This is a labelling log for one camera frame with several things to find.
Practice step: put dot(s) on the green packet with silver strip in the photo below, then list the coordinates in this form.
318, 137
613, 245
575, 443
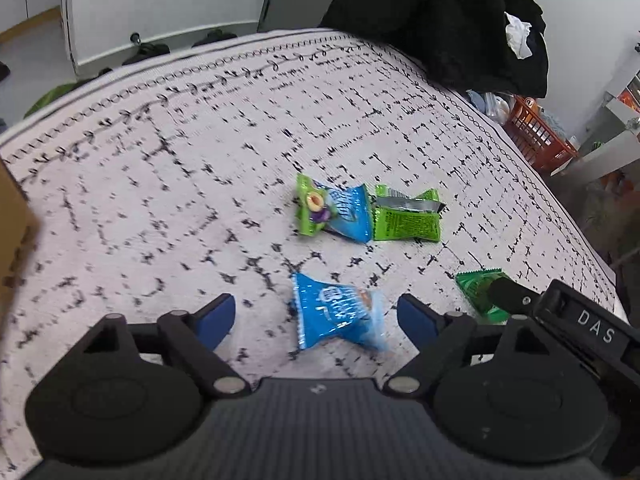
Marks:
406, 225

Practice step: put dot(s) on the clear plastic bags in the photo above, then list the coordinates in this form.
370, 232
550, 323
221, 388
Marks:
492, 107

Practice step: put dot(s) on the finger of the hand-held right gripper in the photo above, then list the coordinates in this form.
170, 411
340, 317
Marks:
515, 296

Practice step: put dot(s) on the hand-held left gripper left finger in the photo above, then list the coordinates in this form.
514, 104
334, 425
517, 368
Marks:
216, 321

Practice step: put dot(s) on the white shelf with packets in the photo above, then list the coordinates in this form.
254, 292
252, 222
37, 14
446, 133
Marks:
610, 140

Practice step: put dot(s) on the brown cardboard box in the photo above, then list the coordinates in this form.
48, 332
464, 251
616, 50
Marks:
12, 220

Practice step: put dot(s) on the blue snack packet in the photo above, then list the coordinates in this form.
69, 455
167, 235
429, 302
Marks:
330, 310
350, 212

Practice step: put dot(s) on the black hanging coat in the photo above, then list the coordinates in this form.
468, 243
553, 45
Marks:
440, 20

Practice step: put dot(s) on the white blanket with black pattern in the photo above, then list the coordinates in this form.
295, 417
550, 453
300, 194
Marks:
150, 160

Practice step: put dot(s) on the green packet with fruit picture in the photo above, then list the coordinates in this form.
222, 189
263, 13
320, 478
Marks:
312, 205

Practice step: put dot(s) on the green leaf cartoon rug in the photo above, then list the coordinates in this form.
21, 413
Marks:
50, 100

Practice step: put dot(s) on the black door stopper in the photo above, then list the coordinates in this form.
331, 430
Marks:
135, 38

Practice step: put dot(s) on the dark green snack packet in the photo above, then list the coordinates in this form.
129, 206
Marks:
474, 287

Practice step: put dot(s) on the white crumpled tissue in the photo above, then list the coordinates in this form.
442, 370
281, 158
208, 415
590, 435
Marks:
518, 35

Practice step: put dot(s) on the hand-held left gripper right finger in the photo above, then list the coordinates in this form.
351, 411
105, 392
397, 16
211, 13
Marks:
416, 322

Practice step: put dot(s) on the red-orange plastic basket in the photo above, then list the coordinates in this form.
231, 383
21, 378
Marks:
537, 135

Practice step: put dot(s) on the black slipper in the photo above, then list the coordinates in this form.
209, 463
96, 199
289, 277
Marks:
215, 38

